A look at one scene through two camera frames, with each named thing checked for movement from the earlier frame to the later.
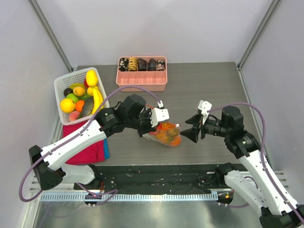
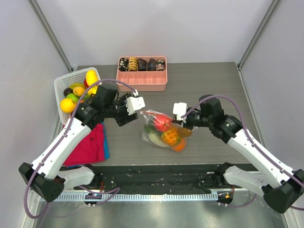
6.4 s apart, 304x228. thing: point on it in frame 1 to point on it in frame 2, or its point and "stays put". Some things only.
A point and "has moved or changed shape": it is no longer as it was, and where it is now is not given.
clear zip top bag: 166,133 has moved or changed shape
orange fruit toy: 176,142 to 180,146
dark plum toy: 67,90 stays put
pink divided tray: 150,72 stays put
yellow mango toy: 91,78 stays put
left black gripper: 149,128 to 126,118
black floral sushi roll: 123,64 stays put
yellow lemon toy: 67,105 stays put
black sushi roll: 151,66 stays put
